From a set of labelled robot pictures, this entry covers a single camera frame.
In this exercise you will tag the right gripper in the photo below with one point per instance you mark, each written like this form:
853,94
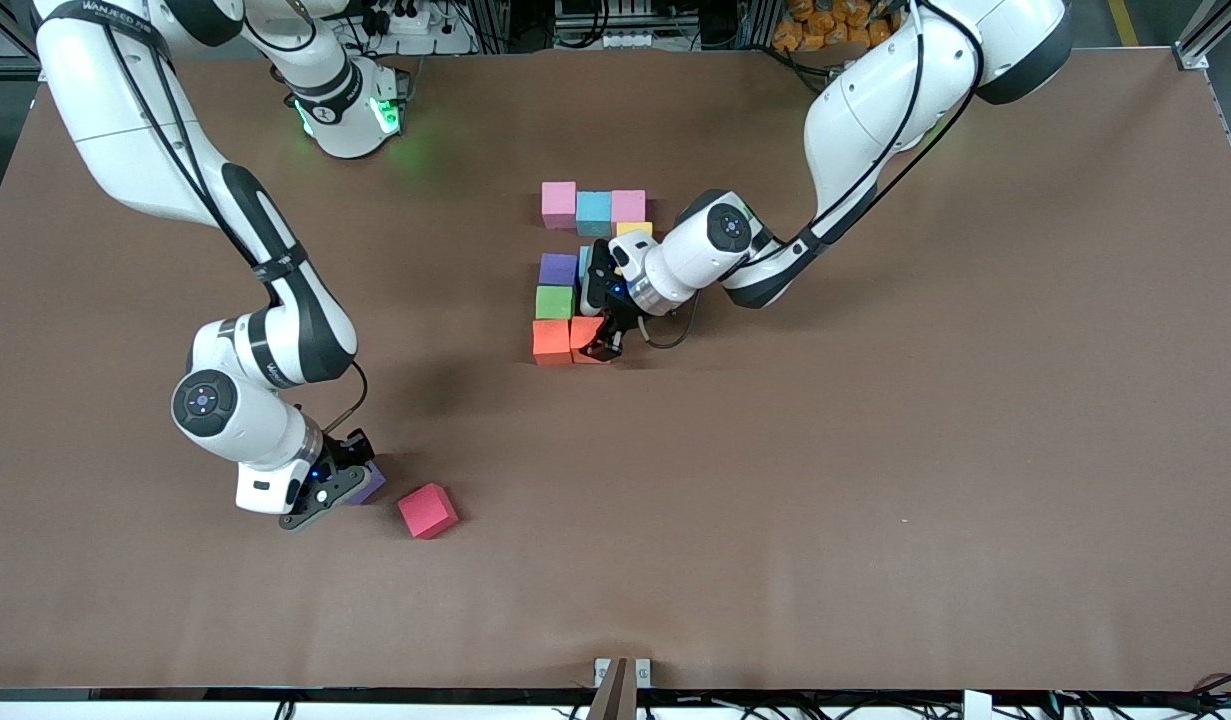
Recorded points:
352,450

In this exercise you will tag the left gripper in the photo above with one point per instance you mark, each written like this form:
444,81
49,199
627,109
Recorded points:
616,318

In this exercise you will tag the orange foam cube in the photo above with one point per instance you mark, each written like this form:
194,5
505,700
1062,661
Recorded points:
580,340
551,342

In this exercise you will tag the purple foam cube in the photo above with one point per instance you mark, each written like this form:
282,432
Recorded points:
371,486
558,268

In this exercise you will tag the green foam cube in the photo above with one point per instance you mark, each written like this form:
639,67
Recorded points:
554,302

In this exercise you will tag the blue foam cube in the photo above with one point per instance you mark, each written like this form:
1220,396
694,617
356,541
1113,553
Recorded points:
593,213
583,258

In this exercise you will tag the yellow foam cube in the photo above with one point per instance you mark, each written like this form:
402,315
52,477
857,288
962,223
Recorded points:
634,228

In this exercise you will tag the pink foam cube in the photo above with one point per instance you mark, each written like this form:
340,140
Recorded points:
628,207
559,205

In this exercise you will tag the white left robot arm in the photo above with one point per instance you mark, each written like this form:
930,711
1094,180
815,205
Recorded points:
875,100

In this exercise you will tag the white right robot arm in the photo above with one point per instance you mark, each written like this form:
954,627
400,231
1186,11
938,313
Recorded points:
125,120

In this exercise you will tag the red foam cube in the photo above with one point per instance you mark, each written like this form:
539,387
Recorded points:
427,510

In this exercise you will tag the white power strip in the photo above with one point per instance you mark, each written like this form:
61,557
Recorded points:
425,42

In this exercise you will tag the orange snack bags pile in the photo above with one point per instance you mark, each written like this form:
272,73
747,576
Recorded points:
835,25

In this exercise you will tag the brown table mat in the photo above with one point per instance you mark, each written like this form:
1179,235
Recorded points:
1025,500

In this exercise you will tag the silver metal bracket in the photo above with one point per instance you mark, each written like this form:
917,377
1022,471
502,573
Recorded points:
602,668

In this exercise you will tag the grey camera stand pole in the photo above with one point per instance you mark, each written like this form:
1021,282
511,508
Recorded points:
611,700

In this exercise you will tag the aluminium frame post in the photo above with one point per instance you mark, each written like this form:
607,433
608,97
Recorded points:
1200,40
5,40

